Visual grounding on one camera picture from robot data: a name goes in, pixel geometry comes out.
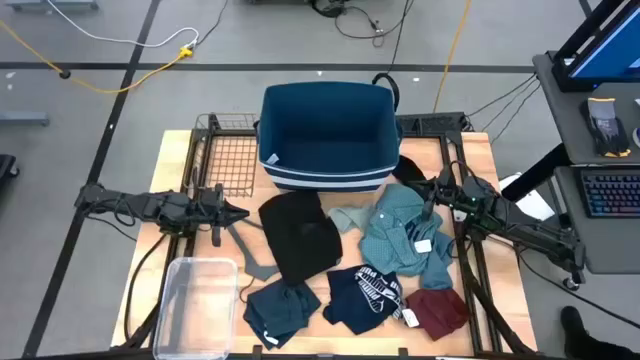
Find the black monitor stand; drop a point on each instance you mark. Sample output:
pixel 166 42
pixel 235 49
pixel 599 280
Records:
pixel 585 35

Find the computer monitor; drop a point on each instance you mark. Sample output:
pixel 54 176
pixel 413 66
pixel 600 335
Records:
pixel 610 55

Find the person's leg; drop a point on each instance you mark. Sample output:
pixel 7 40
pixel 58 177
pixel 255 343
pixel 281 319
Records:
pixel 615 352

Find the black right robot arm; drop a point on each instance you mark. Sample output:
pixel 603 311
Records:
pixel 525 230

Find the maroon cloth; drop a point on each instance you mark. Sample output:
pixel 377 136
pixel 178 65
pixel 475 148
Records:
pixel 437 312

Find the person's shoe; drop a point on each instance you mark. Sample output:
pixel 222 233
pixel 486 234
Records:
pixel 575 325

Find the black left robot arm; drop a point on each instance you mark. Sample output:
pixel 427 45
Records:
pixel 150 207

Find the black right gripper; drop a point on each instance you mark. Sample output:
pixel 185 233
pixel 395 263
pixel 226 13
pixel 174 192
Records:
pixel 445 197

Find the black chair base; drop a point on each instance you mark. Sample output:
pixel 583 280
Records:
pixel 6 167

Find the dark teal knit sweater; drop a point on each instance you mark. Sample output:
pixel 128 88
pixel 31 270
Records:
pixel 280 310

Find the teal dotted shirt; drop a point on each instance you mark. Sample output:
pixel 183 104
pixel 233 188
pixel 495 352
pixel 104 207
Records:
pixel 395 230

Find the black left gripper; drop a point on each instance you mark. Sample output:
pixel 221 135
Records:
pixel 207 212

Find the clear plastic container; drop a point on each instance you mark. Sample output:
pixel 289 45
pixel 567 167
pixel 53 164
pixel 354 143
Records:
pixel 197 310

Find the black metal table frame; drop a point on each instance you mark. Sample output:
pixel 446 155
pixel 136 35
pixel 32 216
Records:
pixel 430 122

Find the sage green cloth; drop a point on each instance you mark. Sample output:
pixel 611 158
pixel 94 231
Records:
pixel 347 217

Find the black cloth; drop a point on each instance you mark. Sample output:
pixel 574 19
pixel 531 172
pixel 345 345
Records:
pixel 405 165

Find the grey black work gloves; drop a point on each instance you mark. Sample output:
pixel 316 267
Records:
pixel 605 125

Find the grey desk top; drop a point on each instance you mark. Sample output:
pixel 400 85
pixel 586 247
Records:
pixel 560 125

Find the grey clothes hanger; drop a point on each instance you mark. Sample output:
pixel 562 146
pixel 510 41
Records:
pixel 252 265

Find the caster wheel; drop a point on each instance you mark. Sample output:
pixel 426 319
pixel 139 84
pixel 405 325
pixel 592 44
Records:
pixel 571 284

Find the black floor grommet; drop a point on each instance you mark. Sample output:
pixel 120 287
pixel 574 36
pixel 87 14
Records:
pixel 64 74

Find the blue white-striped fabric bin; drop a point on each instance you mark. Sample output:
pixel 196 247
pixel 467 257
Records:
pixel 325 130

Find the grey stand foot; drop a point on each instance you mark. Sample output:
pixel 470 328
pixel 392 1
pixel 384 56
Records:
pixel 22 118
pixel 50 4

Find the silver metal bracket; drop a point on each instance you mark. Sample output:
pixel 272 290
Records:
pixel 457 216

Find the backlit keyboard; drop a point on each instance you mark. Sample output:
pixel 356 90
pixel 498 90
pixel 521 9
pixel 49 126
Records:
pixel 612 195

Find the grey keyboard shelf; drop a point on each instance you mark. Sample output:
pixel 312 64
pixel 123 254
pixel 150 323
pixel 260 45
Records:
pixel 610 245

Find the navy white-printed shirt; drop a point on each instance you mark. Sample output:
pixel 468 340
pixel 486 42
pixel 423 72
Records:
pixel 350 305

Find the white box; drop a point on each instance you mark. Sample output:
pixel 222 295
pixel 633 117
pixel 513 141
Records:
pixel 530 202

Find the black desk leg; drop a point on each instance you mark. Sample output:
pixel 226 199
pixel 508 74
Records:
pixel 540 172

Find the blue cloth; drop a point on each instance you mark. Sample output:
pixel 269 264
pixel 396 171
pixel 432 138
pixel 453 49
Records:
pixel 436 272

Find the black garment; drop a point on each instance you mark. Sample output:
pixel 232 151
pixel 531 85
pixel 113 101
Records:
pixel 300 235

